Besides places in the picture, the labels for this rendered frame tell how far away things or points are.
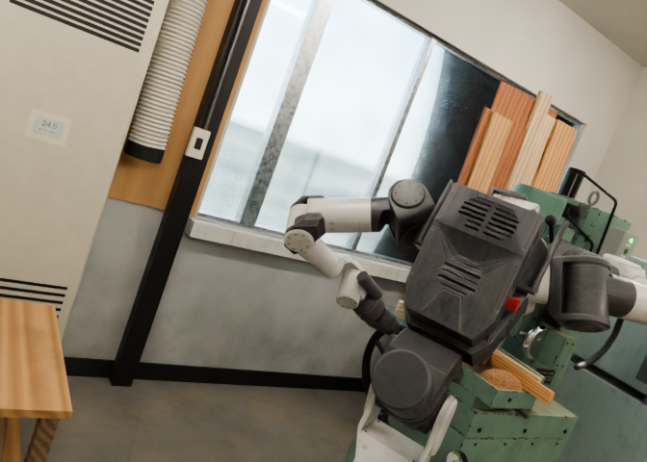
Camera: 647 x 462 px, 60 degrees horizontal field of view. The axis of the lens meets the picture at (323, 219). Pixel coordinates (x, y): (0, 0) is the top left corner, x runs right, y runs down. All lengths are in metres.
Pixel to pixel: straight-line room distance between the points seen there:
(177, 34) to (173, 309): 1.30
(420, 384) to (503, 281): 0.27
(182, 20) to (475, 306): 1.65
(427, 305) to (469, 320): 0.09
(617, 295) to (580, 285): 0.08
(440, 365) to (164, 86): 1.63
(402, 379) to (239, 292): 1.95
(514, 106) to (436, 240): 2.53
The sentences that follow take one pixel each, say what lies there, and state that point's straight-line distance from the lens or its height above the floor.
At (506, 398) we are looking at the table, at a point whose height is 0.87.
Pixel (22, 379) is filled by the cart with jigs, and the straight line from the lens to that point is 1.76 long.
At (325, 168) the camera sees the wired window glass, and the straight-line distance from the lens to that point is 3.02.
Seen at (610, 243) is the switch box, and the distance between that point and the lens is 2.16.
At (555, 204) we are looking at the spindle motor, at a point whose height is 1.48.
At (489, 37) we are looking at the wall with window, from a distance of 3.51.
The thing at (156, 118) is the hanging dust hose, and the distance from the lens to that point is 2.36.
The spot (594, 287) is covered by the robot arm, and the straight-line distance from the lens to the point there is 1.31.
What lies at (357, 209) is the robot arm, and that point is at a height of 1.28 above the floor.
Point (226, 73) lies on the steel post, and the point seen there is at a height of 1.53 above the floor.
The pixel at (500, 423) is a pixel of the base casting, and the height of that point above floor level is 0.77.
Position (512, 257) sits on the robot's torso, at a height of 1.32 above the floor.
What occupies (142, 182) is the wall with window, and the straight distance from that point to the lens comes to 2.58.
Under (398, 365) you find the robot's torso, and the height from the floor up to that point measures 1.07.
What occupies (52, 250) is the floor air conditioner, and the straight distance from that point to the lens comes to 2.31.
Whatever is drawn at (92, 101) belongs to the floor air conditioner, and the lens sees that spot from 2.19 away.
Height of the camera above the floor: 1.41
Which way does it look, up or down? 8 degrees down
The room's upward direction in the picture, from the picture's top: 21 degrees clockwise
